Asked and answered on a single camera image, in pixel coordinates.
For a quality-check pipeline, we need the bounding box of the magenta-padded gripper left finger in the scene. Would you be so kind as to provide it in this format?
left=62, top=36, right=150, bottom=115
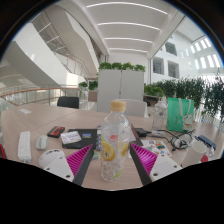
left=43, top=143, right=95, bottom=187

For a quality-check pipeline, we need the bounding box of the black charger block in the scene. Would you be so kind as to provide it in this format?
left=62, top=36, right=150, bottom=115
left=134, top=127, right=148, bottom=138

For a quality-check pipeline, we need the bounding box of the row of green hedge plants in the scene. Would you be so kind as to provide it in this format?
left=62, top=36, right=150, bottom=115
left=143, top=75, right=224, bottom=123

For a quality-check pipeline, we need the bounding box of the black and red case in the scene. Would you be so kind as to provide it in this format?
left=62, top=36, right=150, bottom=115
left=46, top=125, right=66, bottom=139

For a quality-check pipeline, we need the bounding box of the bare white power strip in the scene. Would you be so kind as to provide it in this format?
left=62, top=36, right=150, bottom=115
left=17, top=130, right=33, bottom=164

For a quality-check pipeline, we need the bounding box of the group of ceiling light strips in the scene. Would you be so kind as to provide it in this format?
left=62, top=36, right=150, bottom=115
left=85, top=1, right=169, bottom=54

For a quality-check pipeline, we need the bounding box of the green tote bag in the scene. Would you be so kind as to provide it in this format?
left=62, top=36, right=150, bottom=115
left=166, top=97, right=195, bottom=133

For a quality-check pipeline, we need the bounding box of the glass railing with wooden handrail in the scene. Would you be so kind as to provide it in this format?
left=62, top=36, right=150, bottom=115
left=0, top=85, right=81, bottom=109

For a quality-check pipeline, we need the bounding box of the white planter cabinet with plants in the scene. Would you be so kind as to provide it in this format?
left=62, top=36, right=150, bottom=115
left=96, top=61, right=147, bottom=113

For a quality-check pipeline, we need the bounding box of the clear lemon drink bottle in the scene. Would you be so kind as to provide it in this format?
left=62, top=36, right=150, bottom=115
left=100, top=99, right=132, bottom=183

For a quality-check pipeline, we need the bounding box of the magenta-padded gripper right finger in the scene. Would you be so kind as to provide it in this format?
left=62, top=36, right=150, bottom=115
left=129, top=143, right=184, bottom=187

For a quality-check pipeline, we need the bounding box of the colourful sticker sheet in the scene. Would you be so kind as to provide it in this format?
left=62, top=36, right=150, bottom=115
left=141, top=139, right=173, bottom=158

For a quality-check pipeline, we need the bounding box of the black notebook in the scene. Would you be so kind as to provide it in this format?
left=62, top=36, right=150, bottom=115
left=61, top=128, right=98, bottom=150

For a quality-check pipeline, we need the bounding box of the white chair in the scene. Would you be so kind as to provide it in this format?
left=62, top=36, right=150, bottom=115
left=114, top=98, right=150, bottom=119

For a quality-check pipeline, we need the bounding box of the small planter with plants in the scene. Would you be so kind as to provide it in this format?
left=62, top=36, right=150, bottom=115
left=78, top=80, right=100, bottom=103

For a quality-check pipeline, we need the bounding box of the tall clear water bottle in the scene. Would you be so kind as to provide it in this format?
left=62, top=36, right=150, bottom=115
left=152, top=100, right=168, bottom=131

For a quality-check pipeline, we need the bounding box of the white power adapter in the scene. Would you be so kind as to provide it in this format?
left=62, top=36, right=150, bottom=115
left=147, top=130, right=166, bottom=139

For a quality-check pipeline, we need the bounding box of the grey computer mouse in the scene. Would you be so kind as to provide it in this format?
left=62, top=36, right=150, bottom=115
left=35, top=134, right=50, bottom=151

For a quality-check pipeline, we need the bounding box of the black cable tangle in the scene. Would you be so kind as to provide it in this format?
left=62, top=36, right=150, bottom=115
left=156, top=128, right=195, bottom=152

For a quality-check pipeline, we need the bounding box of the black chair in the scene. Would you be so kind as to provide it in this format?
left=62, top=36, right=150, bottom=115
left=56, top=96, right=81, bottom=110

